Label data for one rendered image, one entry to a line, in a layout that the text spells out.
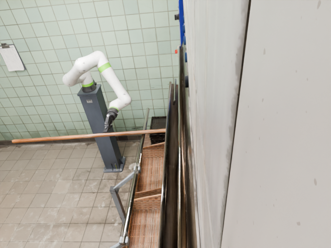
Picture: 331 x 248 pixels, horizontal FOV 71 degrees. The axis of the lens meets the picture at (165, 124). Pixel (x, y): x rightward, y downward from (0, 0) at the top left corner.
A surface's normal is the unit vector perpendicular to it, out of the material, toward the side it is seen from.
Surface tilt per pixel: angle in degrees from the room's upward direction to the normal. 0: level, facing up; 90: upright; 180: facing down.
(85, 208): 0
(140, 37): 90
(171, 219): 12
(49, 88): 90
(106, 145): 90
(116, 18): 90
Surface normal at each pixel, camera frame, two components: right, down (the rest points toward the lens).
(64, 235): -0.09, -0.78
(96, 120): -0.03, 0.62
